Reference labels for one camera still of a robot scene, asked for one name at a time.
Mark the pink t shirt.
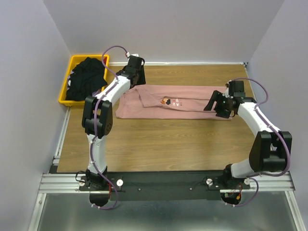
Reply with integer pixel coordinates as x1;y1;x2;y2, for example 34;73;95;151
115;84;226;120

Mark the black t shirt in bin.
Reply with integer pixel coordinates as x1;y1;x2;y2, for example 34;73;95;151
65;57;107;101

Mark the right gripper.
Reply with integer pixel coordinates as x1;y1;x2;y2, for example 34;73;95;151
203;90;232;119

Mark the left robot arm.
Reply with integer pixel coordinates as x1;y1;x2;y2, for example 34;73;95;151
82;59;146;190

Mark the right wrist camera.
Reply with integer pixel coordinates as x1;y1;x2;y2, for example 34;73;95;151
226;80;245;98

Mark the yellow plastic bin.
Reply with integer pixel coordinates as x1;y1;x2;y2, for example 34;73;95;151
59;55;109;106

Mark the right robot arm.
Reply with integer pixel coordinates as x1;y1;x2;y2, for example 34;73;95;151
204;90;292;189

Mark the aluminium frame rail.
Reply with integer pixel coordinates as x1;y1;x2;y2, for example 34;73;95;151
26;105;87;231

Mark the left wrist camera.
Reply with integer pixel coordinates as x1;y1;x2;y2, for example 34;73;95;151
126;54;145;72

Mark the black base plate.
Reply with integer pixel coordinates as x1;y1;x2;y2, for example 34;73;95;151
75;170;250;202

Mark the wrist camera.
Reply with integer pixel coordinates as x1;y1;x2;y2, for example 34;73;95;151
126;54;145;72
226;80;245;98

